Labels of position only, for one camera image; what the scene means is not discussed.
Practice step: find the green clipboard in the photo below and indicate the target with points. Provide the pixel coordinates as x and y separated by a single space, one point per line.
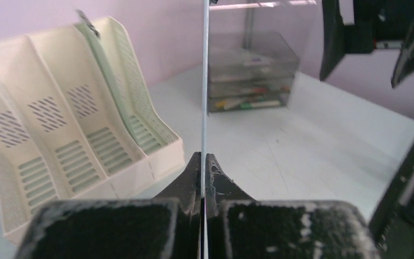
108 43

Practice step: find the white file organizer rack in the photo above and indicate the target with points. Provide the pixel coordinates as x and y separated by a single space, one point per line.
61 136

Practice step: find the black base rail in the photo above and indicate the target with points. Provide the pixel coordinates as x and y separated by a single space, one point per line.
392 224

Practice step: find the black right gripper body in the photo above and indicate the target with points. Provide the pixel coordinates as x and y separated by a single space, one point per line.
377 21

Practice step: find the blue clipboard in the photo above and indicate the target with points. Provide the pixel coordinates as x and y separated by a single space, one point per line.
206 4

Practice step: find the transparent grey drawer box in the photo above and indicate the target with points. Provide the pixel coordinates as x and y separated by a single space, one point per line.
249 73

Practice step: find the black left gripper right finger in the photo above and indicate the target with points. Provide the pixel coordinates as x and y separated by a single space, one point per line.
242 227

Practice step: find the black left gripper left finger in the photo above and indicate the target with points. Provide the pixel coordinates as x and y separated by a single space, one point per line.
164 226

